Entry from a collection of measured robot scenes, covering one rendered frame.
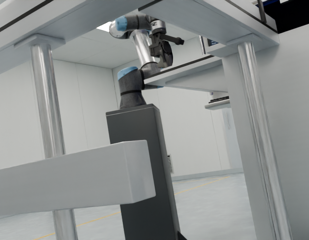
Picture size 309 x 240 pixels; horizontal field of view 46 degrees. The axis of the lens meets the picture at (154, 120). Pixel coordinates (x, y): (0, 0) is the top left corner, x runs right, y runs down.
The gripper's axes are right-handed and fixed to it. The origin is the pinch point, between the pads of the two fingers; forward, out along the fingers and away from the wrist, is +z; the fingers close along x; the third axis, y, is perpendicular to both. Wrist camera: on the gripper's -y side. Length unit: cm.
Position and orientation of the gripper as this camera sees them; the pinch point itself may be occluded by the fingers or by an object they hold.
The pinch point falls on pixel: (169, 70)
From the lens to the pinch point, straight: 176.4
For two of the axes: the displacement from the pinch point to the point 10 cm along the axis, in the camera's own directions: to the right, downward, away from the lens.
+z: 1.7, 9.8, -1.1
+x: -5.7, 0.1, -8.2
